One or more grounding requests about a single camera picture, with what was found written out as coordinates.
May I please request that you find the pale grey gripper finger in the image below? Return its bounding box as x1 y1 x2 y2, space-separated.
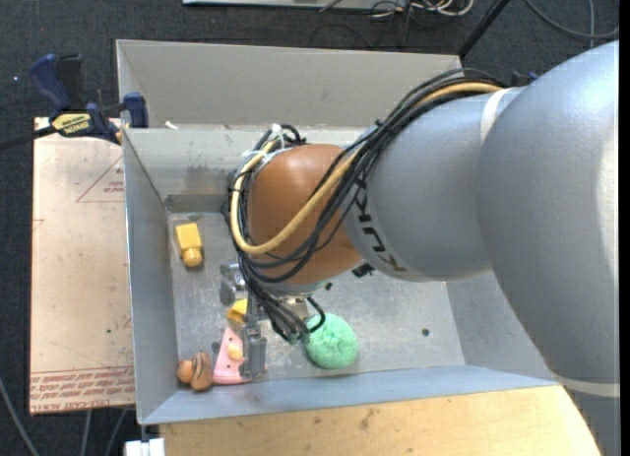
219 260 246 305
243 324 268 380

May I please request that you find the small yellow toy piece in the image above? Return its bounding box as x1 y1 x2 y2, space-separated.
226 297 249 324

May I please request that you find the pink and yellow toy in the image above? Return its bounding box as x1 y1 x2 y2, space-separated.
212 326 267 386

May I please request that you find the green sponge ball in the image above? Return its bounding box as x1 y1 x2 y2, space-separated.
304 312 360 371

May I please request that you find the brown striped toy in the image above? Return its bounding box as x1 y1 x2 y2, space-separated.
176 350 215 393

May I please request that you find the yellow toy block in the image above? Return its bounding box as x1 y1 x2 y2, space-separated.
174 221 205 269

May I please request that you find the grey metal bin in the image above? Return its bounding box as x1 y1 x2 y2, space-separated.
115 38 562 426

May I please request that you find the brown cardboard board, red print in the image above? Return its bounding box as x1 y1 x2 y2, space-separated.
29 116 137 416

